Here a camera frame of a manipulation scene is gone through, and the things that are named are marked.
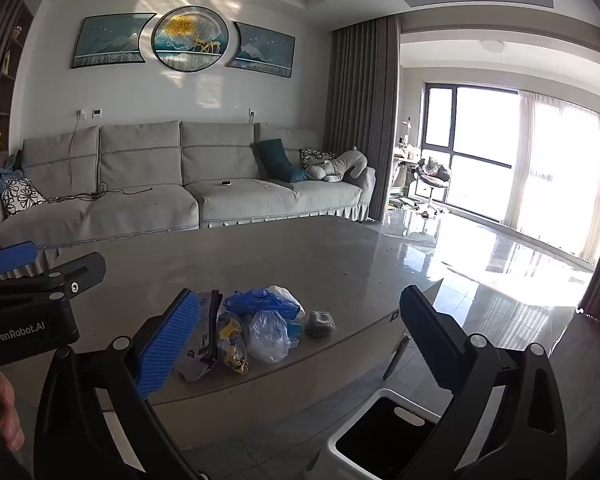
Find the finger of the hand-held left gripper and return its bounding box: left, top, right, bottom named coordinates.
left=0, top=252, right=107, bottom=306
left=0, top=241, right=40, bottom=281

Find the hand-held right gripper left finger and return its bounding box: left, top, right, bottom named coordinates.
left=34, top=287, right=203, bottom=480

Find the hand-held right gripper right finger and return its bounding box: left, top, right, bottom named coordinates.
left=399, top=285, right=568, bottom=480

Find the yellow print clear snack bag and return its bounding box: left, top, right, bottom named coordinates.
left=217, top=310, right=251, bottom=376

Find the white trash bin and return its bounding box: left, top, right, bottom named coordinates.
left=302, top=387, right=453, bottom=480

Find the blue plastic bag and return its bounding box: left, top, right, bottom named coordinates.
left=224, top=287, right=303, bottom=322

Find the clear plastic bag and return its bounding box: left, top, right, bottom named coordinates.
left=248, top=310, right=293, bottom=365

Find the grey tape roll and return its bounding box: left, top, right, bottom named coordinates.
left=305, top=310, right=337, bottom=339

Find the person's left hand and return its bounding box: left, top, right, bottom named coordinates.
left=0, top=371, right=26, bottom=453

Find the metal table leg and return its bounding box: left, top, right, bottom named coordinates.
left=382, top=335, right=411, bottom=381

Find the black and white floral pillow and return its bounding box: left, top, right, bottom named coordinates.
left=299, top=148, right=338, bottom=171
left=0, top=177, right=47, bottom=218

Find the grey fabric sofa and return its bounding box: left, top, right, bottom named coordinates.
left=0, top=120, right=377, bottom=261

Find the swivel chair with clutter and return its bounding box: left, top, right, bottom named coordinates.
left=412, top=157, right=453, bottom=218

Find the cluttered white desk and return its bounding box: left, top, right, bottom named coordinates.
left=390, top=117, right=421, bottom=206

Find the grey plush toy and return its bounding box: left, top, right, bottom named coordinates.
left=306, top=146, right=370, bottom=183

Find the white sheer curtain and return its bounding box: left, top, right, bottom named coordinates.
left=500, top=90, right=600, bottom=266

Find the teal pillow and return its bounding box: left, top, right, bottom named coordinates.
left=252, top=139, right=308, bottom=183

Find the black framed window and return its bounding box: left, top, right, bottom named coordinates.
left=422, top=82, right=521, bottom=211

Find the grey curtain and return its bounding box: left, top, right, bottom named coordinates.
left=322, top=14, right=402, bottom=223

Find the black cable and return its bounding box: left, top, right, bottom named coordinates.
left=45, top=110, right=153, bottom=203

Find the wall shelf unit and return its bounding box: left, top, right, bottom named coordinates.
left=0, top=0, right=33, bottom=166

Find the blue mountain wall painting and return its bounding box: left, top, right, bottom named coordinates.
left=225, top=21, right=297, bottom=78
left=71, top=12, right=156, bottom=70

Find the round deer wall painting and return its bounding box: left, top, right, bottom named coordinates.
left=151, top=6, right=229, bottom=72

